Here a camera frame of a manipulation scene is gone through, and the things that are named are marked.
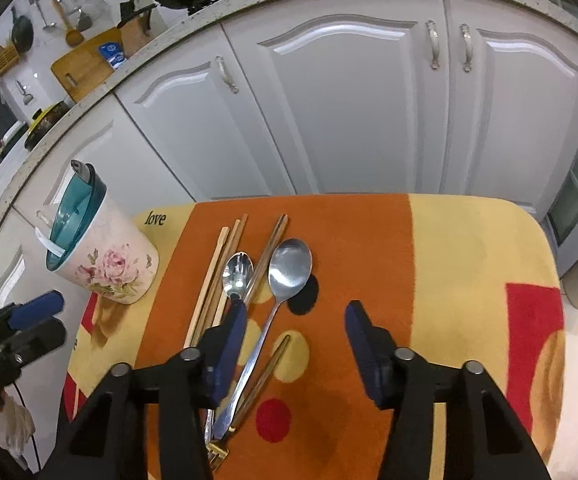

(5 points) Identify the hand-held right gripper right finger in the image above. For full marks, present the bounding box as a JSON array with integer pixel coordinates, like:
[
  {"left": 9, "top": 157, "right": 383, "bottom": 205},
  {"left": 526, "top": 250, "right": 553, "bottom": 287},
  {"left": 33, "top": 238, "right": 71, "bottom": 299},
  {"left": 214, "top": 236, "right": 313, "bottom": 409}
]
[{"left": 345, "top": 300, "right": 552, "bottom": 480}]

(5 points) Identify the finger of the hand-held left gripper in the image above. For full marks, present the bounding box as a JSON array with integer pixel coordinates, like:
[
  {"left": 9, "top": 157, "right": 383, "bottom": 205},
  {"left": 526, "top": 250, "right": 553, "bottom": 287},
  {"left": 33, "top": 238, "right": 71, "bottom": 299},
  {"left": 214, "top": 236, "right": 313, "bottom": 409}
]
[
  {"left": 0, "top": 291, "right": 64, "bottom": 334},
  {"left": 0, "top": 320, "right": 68, "bottom": 367}
]

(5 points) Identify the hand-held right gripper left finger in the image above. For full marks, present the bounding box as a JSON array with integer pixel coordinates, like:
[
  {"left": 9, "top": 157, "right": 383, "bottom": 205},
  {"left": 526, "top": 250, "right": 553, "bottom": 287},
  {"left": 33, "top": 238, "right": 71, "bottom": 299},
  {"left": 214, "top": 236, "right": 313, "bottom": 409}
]
[{"left": 44, "top": 301, "right": 248, "bottom": 480}]

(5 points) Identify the light wooden chopstick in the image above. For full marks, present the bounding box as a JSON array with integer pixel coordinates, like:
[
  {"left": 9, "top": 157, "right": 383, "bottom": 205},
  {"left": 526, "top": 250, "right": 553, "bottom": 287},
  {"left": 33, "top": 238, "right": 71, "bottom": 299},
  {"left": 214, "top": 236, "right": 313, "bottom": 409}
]
[
  {"left": 184, "top": 227, "right": 230, "bottom": 350},
  {"left": 198, "top": 214, "right": 248, "bottom": 336}
]

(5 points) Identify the small steel spoon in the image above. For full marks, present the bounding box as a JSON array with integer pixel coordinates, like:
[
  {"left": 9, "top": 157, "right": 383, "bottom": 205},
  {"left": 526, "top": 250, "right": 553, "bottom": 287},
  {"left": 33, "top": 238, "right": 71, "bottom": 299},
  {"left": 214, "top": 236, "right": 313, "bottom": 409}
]
[{"left": 203, "top": 251, "right": 256, "bottom": 446}]

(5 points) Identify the large steel spoon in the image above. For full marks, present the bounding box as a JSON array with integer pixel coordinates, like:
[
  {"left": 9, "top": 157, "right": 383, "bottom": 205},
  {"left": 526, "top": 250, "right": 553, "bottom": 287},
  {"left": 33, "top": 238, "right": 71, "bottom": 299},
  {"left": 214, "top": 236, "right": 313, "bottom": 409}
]
[{"left": 212, "top": 238, "right": 314, "bottom": 436}]

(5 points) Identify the wooden handled ladle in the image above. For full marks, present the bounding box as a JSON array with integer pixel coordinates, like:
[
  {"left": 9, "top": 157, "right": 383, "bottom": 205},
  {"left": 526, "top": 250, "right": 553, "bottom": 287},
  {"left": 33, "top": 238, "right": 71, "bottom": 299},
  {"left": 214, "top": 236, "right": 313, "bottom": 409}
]
[{"left": 245, "top": 213, "right": 288, "bottom": 307}]

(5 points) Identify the person's left hand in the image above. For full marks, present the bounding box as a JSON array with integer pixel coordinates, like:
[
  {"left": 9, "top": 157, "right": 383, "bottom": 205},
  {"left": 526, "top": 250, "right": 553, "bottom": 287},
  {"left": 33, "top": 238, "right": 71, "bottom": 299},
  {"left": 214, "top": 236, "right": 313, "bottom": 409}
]
[{"left": 0, "top": 389, "right": 36, "bottom": 462}]

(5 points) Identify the white cabinet door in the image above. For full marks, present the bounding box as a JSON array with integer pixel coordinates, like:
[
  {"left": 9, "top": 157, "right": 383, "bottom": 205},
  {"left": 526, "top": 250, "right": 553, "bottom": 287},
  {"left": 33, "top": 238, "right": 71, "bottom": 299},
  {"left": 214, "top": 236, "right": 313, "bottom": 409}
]
[
  {"left": 221, "top": 0, "right": 452, "bottom": 198},
  {"left": 114, "top": 22, "right": 297, "bottom": 200},
  {"left": 0, "top": 205, "right": 100, "bottom": 326},
  {"left": 11, "top": 92, "right": 197, "bottom": 241},
  {"left": 441, "top": 0, "right": 578, "bottom": 221}
]

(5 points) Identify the dark wooden chopstick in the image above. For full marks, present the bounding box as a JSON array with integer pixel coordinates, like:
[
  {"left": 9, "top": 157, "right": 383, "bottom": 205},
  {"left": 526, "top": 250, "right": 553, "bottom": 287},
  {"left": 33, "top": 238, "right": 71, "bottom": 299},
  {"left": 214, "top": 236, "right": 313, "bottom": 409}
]
[{"left": 226, "top": 335, "right": 291, "bottom": 431}]

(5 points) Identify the orange yellow printed mat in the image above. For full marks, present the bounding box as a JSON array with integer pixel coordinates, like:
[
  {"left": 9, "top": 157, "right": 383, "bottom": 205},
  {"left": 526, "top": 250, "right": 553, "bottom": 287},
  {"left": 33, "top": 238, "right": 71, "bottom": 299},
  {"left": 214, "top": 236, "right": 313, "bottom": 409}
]
[{"left": 66, "top": 192, "right": 567, "bottom": 480}]

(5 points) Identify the gold fork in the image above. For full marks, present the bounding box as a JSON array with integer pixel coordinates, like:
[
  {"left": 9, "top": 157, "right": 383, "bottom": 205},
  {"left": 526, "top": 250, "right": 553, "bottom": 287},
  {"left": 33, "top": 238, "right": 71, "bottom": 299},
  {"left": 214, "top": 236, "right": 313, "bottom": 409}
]
[{"left": 206, "top": 427, "right": 237, "bottom": 473}]

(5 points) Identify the yellow lidded black pot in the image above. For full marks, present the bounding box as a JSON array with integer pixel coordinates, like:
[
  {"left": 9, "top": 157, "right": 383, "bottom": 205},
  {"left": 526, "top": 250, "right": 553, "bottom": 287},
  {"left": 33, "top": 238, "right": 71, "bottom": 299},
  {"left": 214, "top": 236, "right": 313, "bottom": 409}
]
[{"left": 23, "top": 101, "right": 72, "bottom": 151}]

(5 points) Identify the wooden cutting board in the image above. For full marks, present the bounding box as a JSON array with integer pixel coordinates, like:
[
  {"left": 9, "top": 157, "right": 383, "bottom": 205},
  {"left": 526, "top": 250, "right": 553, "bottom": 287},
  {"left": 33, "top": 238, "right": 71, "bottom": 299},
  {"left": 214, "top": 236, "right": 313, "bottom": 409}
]
[{"left": 50, "top": 27, "right": 124, "bottom": 103}]

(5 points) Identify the blue white packet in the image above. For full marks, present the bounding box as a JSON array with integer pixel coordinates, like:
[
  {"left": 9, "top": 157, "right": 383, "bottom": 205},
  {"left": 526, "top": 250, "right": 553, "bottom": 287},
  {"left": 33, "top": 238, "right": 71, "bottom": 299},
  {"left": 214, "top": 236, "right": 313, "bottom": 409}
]
[{"left": 99, "top": 41, "right": 128, "bottom": 70}]

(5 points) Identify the hanging wooden spatula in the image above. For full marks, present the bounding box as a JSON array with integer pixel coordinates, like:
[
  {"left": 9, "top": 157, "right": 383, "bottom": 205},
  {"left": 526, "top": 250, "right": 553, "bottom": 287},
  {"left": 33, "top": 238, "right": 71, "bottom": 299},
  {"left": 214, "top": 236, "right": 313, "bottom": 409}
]
[{"left": 51, "top": 0, "right": 84, "bottom": 47}]

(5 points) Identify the hanging small black pan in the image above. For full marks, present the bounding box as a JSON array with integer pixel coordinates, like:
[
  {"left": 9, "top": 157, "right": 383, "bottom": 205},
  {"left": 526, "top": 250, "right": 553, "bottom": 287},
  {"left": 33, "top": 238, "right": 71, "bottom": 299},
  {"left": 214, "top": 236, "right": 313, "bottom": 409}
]
[{"left": 10, "top": 6, "right": 34, "bottom": 53}]

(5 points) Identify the wooden knife block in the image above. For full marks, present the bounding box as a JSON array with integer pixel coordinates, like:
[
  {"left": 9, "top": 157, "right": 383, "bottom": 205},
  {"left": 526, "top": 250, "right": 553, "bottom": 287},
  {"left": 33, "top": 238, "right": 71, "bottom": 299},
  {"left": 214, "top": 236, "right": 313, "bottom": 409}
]
[{"left": 118, "top": 2, "right": 158, "bottom": 58}]

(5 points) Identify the hanging metal turner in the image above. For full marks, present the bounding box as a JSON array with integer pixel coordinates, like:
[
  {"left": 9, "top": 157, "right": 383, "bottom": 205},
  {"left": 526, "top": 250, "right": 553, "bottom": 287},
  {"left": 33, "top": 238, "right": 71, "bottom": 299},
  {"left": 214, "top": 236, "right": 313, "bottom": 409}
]
[{"left": 70, "top": 0, "right": 94, "bottom": 32}]

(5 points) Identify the wooden wall basket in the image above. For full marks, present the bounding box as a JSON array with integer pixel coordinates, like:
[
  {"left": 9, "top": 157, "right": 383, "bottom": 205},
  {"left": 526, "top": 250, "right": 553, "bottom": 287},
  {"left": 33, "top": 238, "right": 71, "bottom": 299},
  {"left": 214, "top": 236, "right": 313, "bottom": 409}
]
[{"left": 0, "top": 40, "right": 22, "bottom": 78}]

